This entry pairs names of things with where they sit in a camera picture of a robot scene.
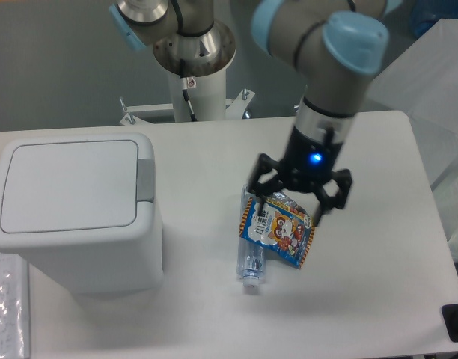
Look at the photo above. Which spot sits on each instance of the white plastic trash can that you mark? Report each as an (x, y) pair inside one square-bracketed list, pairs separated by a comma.
[(82, 209)]

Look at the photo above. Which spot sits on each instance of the blue water jug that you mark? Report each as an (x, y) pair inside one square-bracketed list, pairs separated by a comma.
[(425, 14)]

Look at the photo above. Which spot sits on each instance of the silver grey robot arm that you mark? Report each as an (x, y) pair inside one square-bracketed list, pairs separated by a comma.
[(338, 46)]

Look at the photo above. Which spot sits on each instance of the black device at edge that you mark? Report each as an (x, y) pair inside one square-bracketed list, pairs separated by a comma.
[(450, 316)]

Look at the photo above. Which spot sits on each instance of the blue cartoon snack bag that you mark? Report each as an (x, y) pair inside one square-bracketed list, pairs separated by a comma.
[(280, 225)]

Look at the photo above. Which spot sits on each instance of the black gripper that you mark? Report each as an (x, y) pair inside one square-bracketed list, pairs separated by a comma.
[(305, 161)]

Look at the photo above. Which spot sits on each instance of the clear plastic water bottle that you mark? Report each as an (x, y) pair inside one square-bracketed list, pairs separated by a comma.
[(251, 265)]

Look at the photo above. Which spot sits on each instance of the white metal base frame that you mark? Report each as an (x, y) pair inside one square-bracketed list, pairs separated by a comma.
[(236, 109)]

